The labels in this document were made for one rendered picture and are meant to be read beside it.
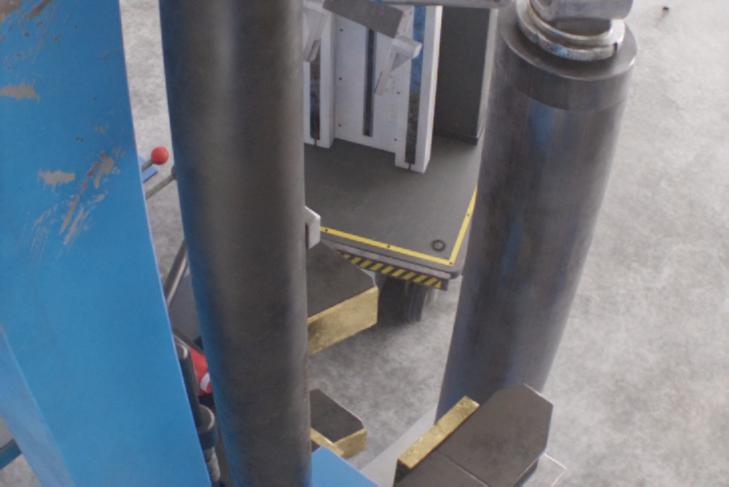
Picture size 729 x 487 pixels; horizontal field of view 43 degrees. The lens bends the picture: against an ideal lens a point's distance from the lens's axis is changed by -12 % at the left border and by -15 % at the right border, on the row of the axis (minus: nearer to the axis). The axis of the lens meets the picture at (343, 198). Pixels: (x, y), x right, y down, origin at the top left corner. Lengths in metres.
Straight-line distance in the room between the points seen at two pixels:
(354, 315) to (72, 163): 1.07
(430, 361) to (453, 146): 0.58
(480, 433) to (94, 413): 0.79
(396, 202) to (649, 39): 1.64
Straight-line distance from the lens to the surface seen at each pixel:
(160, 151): 1.93
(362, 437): 2.09
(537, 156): 1.47
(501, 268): 1.67
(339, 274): 1.70
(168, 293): 1.24
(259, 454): 0.93
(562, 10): 1.32
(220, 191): 0.65
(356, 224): 2.68
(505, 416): 1.56
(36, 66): 0.62
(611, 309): 3.01
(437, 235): 2.67
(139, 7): 3.99
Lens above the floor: 2.33
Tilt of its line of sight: 47 degrees down
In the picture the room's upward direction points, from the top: 1 degrees clockwise
